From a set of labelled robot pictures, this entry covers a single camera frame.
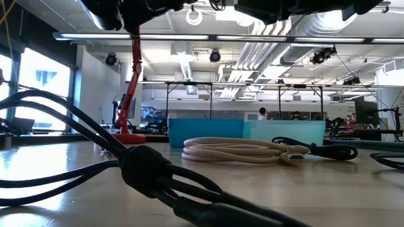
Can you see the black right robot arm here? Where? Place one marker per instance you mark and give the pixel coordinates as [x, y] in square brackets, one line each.
[284, 9]

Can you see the blue plastic bin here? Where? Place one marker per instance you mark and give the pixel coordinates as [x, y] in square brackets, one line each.
[205, 132]

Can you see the black background rig frame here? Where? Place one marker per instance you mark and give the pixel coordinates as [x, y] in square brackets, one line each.
[189, 83]

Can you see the person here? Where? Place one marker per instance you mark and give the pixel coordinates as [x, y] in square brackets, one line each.
[296, 116]
[262, 115]

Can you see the black ceiling spotlight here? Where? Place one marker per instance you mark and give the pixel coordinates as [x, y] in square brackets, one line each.
[110, 59]
[215, 56]

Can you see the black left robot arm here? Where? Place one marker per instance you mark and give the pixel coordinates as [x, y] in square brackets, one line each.
[142, 12]

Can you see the overhead LED light bar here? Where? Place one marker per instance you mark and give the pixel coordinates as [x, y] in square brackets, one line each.
[94, 36]

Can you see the teal plastic bin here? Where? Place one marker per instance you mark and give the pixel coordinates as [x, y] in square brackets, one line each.
[284, 130]

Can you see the red desk lamp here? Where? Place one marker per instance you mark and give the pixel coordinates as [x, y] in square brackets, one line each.
[132, 88]

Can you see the black computer monitor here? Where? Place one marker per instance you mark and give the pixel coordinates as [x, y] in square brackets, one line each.
[366, 112]

